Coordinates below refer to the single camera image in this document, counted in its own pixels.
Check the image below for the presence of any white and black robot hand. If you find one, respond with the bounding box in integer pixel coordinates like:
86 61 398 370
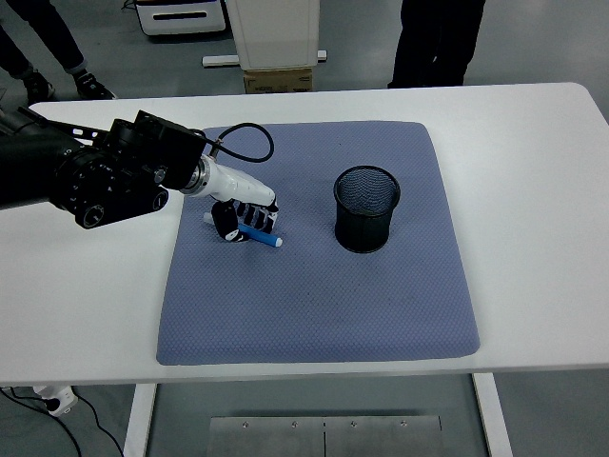
204 161 282 245

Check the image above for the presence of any blue marker with clear cap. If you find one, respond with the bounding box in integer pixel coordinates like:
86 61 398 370
203 212 285 248

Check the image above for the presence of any black mesh pen holder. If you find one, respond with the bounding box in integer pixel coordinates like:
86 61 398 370
333 165 402 254

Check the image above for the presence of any cardboard box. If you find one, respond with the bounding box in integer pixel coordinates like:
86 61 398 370
243 68 315 95

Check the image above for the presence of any blue-grey textured mat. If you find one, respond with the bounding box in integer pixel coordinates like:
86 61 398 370
156 121 481 366

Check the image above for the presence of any white device with black slot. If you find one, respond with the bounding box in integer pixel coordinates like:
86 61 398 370
134 0 227 38

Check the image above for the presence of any person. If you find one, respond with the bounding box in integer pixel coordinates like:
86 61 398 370
386 0 487 90
0 0 117 104

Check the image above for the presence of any white table leg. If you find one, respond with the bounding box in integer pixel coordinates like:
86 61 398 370
122 383 158 457
472 373 514 457

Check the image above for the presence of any white power strip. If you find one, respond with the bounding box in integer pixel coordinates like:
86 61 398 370
32 384 79 419

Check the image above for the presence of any white pedestal base bar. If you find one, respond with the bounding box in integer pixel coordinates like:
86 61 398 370
203 50 328 68

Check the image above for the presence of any white pedestal column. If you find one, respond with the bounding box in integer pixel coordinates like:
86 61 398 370
226 0 321 71

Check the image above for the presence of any black floor cable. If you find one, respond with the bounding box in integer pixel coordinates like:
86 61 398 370
74 394 128 457

